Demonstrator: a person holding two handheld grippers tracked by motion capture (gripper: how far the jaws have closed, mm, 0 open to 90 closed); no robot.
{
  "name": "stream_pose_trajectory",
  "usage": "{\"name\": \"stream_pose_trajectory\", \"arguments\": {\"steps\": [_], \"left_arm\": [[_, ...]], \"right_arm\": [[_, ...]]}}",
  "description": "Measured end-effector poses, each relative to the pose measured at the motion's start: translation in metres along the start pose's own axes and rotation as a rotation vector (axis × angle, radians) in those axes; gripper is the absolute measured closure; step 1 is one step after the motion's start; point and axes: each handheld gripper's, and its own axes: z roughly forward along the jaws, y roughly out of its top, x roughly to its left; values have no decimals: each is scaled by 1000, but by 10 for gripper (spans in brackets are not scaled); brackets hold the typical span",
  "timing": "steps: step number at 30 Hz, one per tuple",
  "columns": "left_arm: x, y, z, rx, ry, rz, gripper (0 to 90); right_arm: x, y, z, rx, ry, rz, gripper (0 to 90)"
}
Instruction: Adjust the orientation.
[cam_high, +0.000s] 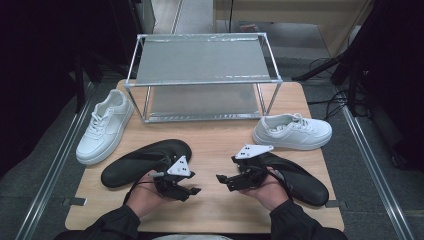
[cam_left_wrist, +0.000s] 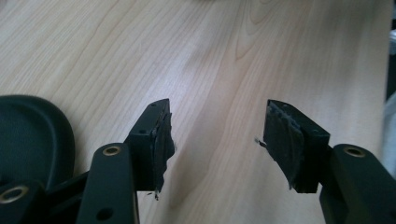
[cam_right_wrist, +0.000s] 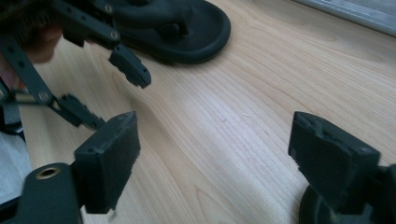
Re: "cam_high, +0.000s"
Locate white sneaker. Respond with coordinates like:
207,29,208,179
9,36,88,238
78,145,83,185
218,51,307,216
252,113,333,151
75,88,135,166

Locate metal shoe rack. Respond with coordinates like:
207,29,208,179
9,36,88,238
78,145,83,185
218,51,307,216
124,32,284,124

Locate person's left hand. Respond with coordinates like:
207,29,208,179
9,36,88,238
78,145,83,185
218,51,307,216
125,170,174,219

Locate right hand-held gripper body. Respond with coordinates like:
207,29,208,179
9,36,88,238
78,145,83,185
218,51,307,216
231,143,275,193

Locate black stand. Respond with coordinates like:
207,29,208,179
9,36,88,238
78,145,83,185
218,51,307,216
73,49,104,114
292,49,354,83

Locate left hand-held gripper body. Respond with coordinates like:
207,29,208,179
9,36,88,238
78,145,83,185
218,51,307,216
153,155,192,203

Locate black tape strip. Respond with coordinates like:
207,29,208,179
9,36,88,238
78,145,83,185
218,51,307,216
324,199,348,209
63,197,88,207

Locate person's right hand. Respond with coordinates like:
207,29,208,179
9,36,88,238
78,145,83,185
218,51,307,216
239,166,290,212

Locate black floor cable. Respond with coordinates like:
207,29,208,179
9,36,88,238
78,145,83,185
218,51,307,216
308,57,338,79
306,89,351,122

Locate metal floor rail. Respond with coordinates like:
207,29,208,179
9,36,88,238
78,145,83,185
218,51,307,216
341,106,416,240
14,81,96,240

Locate black slipper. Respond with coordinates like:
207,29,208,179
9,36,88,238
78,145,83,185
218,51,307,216
100,138,193,189
256,152,330,207

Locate black curtain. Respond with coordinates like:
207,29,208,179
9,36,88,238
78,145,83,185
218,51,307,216
0,0,141,178
346,0,424,171

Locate left hand-held gripper cable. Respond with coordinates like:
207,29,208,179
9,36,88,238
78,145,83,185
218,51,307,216
122,154,174,206

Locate wooden cabinet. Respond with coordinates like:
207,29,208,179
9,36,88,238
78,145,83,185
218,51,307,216
213,0,374,58

